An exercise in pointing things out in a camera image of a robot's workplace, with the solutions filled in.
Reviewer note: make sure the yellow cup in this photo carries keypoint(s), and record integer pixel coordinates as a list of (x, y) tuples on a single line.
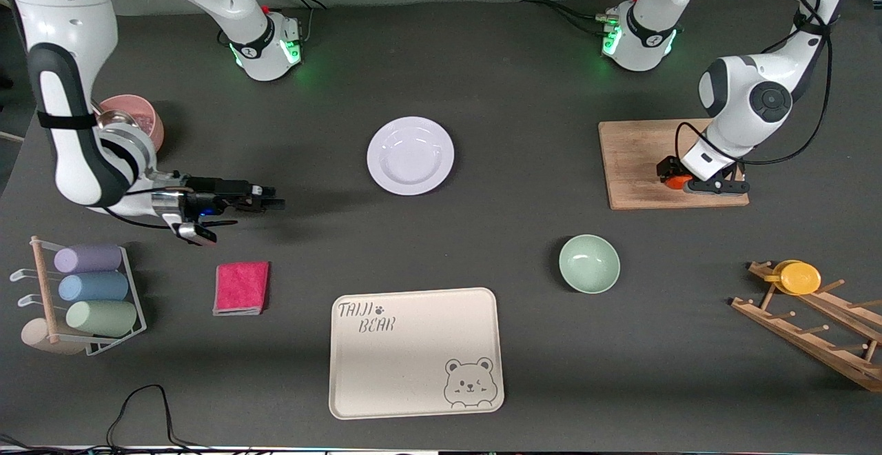
[(799, 278)]

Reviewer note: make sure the wooden cutting board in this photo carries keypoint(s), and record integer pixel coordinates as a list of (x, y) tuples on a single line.
[(634, 165)]

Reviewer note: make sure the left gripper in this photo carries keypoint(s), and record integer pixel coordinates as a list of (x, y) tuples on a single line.
[(665, 167)]

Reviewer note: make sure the beige cup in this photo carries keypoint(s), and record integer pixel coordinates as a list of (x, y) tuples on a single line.
[(34, 336)]

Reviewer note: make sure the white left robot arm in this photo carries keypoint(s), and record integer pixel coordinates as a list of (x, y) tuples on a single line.
[(737, 89)]

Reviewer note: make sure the purple cup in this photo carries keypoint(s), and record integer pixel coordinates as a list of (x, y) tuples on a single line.
[(89, 258)]

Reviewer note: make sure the wooden peg drying rack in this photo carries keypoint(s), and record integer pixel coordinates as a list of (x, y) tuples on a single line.
[(799, 331)]

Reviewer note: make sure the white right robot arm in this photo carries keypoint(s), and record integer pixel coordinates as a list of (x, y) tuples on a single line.
[(69, 27)]

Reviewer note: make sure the pink bowl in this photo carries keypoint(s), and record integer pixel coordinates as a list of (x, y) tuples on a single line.
[(148, 114)]

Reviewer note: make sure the green cup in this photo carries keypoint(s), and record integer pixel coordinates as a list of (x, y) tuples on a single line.
[(103, 318)]

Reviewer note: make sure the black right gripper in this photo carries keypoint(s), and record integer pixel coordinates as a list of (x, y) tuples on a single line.
[(207, 200)]

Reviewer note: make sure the light green bowl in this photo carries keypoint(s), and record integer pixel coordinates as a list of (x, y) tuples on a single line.
[(589, 264)]

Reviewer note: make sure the white round plate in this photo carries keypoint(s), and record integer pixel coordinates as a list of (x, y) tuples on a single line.
[(411, 156)]

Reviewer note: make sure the beige bear print tray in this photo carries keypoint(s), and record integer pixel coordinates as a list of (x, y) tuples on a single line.
[(413, 365)]

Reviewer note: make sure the pink folded cloth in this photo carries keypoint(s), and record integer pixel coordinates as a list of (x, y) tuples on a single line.
[(241, 288)]

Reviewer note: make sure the blue cup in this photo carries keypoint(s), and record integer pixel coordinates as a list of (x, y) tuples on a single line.
[(95, 287)]

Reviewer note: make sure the metal scoop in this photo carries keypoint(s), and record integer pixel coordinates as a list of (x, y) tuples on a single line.
[(114, 119)]

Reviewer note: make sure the orange mandarin fruit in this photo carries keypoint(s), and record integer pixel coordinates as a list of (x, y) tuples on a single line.
[(679, 183)]

